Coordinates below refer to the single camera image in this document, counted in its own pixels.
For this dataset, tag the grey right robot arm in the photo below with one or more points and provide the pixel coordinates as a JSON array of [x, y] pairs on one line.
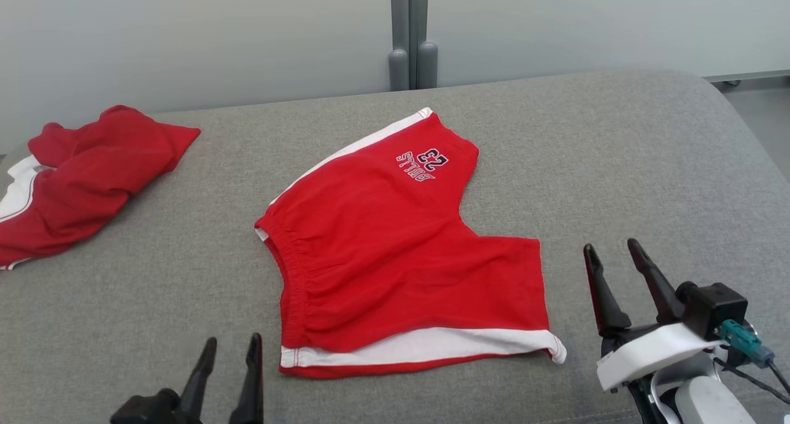
[[703, 405]]

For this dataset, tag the grey partition base rail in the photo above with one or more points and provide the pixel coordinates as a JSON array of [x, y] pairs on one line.
[[753, 76]]

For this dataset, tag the teal right camera connector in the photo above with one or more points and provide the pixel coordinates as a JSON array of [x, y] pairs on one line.
[[740, 340]]

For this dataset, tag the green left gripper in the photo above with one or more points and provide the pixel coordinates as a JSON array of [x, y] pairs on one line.
[[148, 408]]

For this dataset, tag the red basketball jersey white trim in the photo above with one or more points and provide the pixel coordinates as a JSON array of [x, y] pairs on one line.
[[86, 177]]

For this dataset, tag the grey partition post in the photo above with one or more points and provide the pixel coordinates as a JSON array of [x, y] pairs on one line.
[[426, 41], [399, 41]]

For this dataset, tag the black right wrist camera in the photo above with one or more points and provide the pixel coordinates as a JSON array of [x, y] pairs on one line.
[[713, 303]]

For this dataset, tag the red basketball shorts white trim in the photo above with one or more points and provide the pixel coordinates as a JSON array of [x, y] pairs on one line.
[[395, 257]]

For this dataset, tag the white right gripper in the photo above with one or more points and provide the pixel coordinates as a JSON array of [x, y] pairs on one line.
[[654, 356]]

